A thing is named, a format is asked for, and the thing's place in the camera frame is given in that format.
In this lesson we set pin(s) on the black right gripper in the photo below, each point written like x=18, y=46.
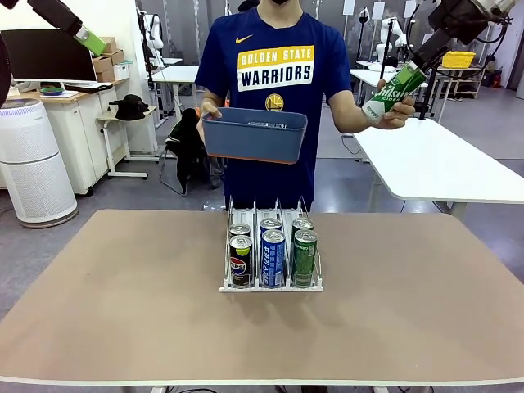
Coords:
x=458, y=20

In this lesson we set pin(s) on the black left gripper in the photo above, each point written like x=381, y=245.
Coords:
x=55, y=12

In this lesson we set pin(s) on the green Chilsung cider can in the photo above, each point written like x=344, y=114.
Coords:
x=302, y=224
x=305, y=262
x=387, y=96

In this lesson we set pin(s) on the blue plastic bin orange base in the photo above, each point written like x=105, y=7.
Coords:
x=254, y=139

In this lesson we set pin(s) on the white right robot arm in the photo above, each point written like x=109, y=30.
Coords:
x=497, y=6

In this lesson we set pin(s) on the person's right forearm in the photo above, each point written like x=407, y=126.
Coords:
x=215, y=97

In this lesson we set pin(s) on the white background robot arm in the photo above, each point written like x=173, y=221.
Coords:
x=154, y=37
x=387, y=37

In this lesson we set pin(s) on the blue beverage can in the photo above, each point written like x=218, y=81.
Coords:
x=273, y=262
x=271, y=224

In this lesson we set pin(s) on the person's left hand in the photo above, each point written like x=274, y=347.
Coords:
x=399, y=118

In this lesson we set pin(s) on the person's right hand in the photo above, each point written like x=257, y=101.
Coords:
x=210, y=110

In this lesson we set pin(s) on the brown cardboard box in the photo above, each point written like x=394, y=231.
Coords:
x=111, y=43
x=118, y=57
x=102, y=64
x=105, y=75

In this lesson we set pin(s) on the yellow plastic crate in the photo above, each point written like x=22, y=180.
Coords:
x=462, y=60

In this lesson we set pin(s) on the wooden background table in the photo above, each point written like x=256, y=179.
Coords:
x=460, y=69

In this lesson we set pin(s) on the small white box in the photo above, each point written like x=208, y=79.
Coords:
x=121, y=71

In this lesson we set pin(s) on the black computer monitor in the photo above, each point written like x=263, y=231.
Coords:
x=49, y=57

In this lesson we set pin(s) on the black pole stand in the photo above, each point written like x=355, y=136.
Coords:
x=425, y=102

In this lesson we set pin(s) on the green dish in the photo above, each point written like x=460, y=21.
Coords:
x=52, y=90

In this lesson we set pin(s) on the red fire extinguisher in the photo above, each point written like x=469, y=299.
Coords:
x=495, y=79

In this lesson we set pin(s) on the black cap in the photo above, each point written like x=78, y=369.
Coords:
x=131, y=107

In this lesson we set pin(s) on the black studio light stand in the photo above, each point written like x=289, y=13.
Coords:
x=364, y=14

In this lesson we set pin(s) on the white cabinet desk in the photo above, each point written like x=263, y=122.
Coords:
x=86, y=135

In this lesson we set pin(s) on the large white table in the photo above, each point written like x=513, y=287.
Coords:
x=434, y=163

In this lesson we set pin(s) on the white round air purifier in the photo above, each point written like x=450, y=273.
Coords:
x=32, y=163

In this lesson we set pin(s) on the white rolling side table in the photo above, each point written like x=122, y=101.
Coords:
x=129, y=175

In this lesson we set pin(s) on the black jacket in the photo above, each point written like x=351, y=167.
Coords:
x=188, y=155

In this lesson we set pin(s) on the person in blue Warriors shirt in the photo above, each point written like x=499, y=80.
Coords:
x=274, y=41

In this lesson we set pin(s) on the black Pepsi can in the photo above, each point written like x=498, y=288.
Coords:
x=239, y=229
x=240, y=266

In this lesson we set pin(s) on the white wall sheet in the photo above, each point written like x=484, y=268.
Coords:
x=349, y=8
x=410, y=8
x=378, y=10

